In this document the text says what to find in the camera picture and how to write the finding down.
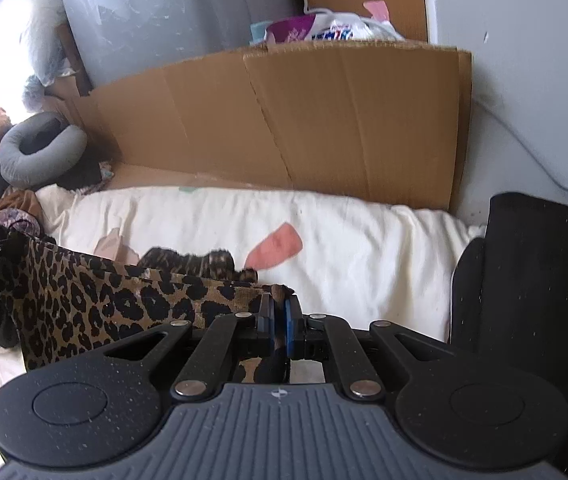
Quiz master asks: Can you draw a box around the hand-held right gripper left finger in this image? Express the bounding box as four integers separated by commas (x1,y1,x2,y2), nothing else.
101,292,275,401

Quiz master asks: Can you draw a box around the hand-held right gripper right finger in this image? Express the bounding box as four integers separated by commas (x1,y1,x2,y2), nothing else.
284,294,470,401

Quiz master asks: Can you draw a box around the leopard print garment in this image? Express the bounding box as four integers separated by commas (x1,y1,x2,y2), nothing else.
8,236,299,388

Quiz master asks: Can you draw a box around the purple patterned cloth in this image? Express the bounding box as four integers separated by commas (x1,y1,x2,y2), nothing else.
0,209,42,238

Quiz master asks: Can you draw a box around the brown scarf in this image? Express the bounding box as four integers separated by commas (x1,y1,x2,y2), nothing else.
0,189,44,226

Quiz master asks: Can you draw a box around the grey neck pillow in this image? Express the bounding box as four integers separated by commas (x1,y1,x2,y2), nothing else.
0,111,89,190

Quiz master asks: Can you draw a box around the long brown cardboard sheet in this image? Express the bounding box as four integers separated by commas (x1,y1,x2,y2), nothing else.
44,42,474,212

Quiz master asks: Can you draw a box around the white fluffy plush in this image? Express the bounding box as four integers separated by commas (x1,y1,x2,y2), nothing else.
18,0,84,111

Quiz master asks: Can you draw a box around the black folded cloth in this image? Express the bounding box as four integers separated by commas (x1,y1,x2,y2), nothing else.
450,191,568,480

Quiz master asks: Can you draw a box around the grey padded panel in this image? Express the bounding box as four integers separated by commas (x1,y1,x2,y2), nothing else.
54,0,305,92

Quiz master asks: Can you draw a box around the blue and white plastic pack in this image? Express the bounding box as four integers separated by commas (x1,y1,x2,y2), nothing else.
310,7,407,42

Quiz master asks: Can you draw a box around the pink plastic bag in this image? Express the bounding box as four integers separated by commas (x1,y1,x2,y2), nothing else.
363,0,391,22

